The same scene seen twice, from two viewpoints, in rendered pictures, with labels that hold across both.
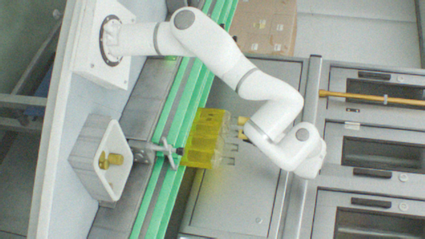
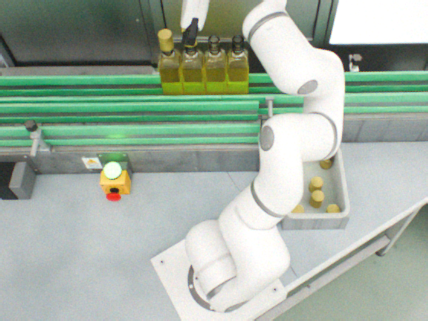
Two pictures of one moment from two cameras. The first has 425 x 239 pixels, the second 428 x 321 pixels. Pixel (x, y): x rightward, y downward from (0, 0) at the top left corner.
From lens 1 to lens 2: 1.15 m
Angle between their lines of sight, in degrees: 51
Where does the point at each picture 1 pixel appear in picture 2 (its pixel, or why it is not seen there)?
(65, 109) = (313, 270)
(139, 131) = (250, 156)
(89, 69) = (281, 290)
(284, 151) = (329, 92)
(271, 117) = (316, 153)
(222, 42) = (270, 276)
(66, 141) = (334, 244)
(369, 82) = not seen: outside the picture
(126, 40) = not seen: hidden behind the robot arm
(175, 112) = (209, 133)
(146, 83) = (176, 165)
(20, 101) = not seen: hidden behind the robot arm
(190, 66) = (125, 134)
